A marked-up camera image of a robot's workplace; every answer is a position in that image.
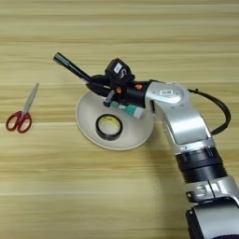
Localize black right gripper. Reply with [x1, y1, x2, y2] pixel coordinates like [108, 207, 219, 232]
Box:
[85, 74, 152, 108]

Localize round beige plate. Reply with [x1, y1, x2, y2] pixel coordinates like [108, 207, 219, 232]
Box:
[75, 90, 155, 152]

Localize red handled scissors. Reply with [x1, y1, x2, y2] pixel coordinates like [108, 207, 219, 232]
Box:
[5, 82, 40, 134]

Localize white green glue tube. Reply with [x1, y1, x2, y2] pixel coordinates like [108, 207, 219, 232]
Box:
[110, 100, 146, 120]

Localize black tape roll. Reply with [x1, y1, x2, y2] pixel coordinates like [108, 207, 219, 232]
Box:
[94, 113, 124, 142]

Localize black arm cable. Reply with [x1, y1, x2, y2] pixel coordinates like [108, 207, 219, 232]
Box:
[188, 88, 232, 136]

